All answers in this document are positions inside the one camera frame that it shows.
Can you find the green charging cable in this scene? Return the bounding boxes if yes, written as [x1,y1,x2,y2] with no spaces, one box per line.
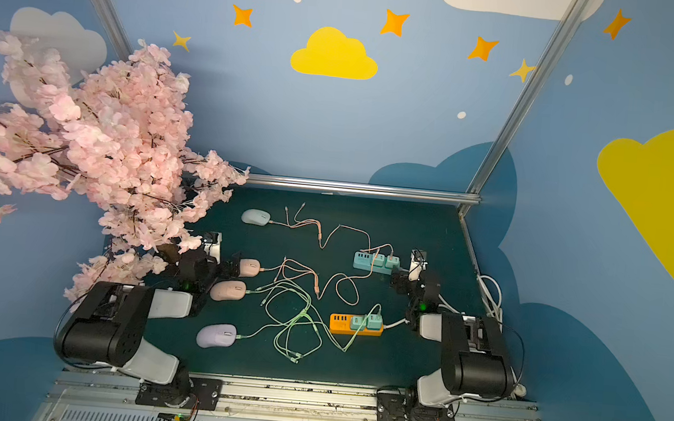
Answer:
[233,290,384,371]
[239,277,332,355]

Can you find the lavender wireless mouse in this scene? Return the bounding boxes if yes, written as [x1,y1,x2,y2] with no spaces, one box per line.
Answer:
[195,324,238,349]

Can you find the orange power strip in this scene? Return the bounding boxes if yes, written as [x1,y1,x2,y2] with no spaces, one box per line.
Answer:
[329,314,385,338]

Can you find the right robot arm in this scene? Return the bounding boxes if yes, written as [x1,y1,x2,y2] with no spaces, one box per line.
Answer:
[384,249,521,408]

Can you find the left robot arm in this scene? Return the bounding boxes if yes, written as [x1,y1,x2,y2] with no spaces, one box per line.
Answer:
[53,232,232,385]

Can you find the pink mouse lower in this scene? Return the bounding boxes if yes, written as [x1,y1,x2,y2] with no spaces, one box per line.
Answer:
[209,280,247,302]

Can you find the pink mouse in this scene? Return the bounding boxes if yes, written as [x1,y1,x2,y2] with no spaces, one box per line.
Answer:
[239,258,262,278]
[209,280,247,302]

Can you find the pink mouse upper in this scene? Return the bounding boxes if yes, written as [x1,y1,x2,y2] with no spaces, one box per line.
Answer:
[239,258,262,278]

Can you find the teal power strip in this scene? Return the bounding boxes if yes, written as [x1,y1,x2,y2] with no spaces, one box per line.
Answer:
[352,252,400,275]

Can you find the pink cherry blossom tree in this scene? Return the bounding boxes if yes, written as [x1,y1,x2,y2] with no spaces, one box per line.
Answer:
[0,31,249,302]

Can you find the white power cords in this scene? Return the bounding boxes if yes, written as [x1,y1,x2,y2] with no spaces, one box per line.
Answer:
[377,265,537,399]

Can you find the pale blue wireless mouse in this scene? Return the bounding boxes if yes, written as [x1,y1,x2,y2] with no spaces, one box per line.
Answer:
[241,209,272,227]

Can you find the pink charging cable upper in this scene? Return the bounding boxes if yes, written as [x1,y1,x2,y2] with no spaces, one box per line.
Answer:
[266,199,398,258]

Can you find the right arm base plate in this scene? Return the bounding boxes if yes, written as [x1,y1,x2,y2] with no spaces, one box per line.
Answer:
[375,385,455,421]

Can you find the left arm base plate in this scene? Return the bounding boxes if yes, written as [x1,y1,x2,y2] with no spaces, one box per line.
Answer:
[135,376,223,411]

